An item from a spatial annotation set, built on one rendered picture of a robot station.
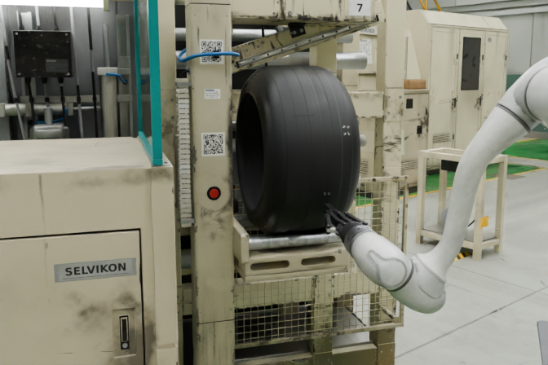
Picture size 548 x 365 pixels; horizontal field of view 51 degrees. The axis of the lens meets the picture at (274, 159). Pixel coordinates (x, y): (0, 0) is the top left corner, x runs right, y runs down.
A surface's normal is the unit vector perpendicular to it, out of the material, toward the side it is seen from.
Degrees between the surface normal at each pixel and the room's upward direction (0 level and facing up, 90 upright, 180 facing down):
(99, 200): 90
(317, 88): 41
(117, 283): 90
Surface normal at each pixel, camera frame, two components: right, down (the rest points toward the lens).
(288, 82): 0.16, -0.72
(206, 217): 0.28, 0.14
